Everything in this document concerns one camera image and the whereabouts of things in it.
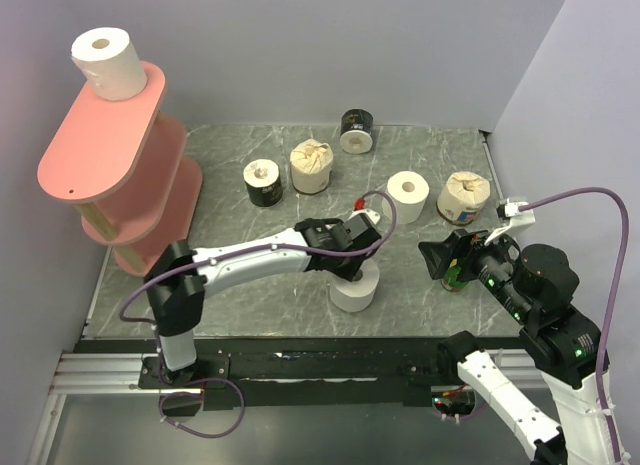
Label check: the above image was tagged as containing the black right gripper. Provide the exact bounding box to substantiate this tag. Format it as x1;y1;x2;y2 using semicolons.
417;220;534;321

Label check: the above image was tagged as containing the white toilet roll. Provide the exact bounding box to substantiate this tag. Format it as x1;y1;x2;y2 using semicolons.
386;171;430;225
70;27;147;101
329;259;380;313

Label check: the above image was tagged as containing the white toilet roll front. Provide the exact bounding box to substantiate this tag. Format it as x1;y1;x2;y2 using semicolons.
329;259;380;313

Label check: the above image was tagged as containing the black roll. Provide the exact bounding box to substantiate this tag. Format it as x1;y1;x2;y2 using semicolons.
243;159;283;208
340;109;374;155

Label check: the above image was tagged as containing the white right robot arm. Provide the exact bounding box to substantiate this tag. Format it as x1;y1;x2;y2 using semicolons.
418;229;629;464

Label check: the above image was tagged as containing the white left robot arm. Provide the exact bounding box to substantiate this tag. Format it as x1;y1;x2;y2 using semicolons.
144;214;382;387

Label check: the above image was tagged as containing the pink three-tier shelf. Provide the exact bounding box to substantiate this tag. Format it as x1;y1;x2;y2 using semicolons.
37;62;203;276

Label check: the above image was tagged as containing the green glass bottle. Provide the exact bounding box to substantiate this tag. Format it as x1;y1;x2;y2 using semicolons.
441;265;468;292

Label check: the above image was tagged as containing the beige wrapped roll right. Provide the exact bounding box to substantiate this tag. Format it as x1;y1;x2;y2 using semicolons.
436;171;491;225

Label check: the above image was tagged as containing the beige wrapped roll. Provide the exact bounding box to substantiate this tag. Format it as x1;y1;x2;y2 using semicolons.
289;139;334;195
436;171;491;225

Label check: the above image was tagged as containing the beige wrapped roll centre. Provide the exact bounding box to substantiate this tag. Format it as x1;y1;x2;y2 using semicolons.
289;139;334;195

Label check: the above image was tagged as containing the black wrapped roll lying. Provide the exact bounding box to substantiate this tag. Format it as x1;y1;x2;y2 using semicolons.
340;109;374;155

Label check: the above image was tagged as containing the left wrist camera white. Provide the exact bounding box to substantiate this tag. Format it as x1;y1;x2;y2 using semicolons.
349;197;381;225

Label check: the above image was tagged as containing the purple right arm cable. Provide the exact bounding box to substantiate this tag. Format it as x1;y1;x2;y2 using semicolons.
519;186;630;465

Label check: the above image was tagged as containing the aluminium frame rail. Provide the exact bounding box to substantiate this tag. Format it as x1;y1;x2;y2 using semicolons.
24;349;151;465

